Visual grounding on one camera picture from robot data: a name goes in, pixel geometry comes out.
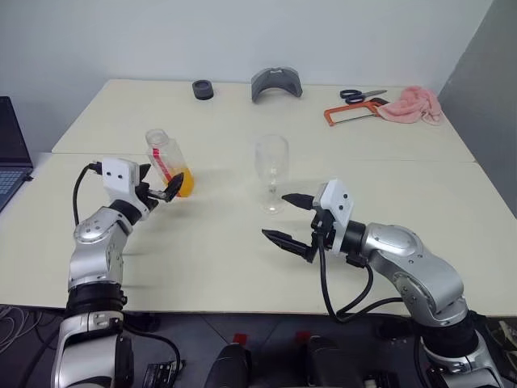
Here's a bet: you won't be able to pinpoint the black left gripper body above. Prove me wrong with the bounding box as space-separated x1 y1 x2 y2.
138 181 168 212

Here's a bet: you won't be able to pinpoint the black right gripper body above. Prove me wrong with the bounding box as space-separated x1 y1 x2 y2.
305 199 338 264

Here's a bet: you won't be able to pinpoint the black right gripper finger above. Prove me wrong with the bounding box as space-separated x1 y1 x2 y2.
281 192 316 210
261 228 312 260

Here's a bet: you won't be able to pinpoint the bottle of orange juice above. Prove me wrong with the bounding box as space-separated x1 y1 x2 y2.
145 128 195 198

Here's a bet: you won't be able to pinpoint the orange hacksaw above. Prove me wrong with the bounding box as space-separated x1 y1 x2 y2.
323 96 391 129

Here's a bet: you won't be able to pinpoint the black round cylinder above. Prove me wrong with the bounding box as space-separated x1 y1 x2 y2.
191 79 215 101

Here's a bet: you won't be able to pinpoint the grey curved plastic shell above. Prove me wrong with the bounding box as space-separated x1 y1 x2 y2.
250 66 304 104

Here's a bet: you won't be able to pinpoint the dark rounded shape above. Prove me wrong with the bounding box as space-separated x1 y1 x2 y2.
204 343 251 388
305 335 367 388

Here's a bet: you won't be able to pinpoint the dark laptop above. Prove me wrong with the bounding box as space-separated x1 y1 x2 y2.
0 95 34 213

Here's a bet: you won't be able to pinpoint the pink towel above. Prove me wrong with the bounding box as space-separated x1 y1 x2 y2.
377 85 443 126

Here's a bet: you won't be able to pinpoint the small black device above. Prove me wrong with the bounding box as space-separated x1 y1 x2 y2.
145 361 187 388

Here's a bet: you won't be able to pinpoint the grey partition panel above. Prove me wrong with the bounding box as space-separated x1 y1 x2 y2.
435 0 517 221

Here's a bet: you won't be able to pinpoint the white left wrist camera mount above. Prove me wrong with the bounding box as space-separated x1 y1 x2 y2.
100 158 149 221

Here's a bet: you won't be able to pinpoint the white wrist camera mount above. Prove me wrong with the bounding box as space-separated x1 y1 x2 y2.
100 158 149 221
313 179 356 255

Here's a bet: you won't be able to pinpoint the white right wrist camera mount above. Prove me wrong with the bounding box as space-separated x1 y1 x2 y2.
313 179 356 255

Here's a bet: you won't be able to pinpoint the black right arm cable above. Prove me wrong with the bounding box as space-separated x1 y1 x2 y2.
317 232 407 324

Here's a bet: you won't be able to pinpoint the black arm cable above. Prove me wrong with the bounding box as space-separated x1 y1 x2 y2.
317 232 407 324
72 160 105 227

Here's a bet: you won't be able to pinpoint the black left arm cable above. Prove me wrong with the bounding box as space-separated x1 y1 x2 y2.
72 160 105 227

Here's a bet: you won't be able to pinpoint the dark-handled scissors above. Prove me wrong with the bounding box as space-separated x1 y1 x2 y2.
338 88 388 104

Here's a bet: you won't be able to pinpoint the black floor cable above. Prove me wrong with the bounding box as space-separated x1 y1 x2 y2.
23 318 64 365

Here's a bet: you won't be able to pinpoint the white floor cables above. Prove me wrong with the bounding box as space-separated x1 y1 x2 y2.
0 305 41 356

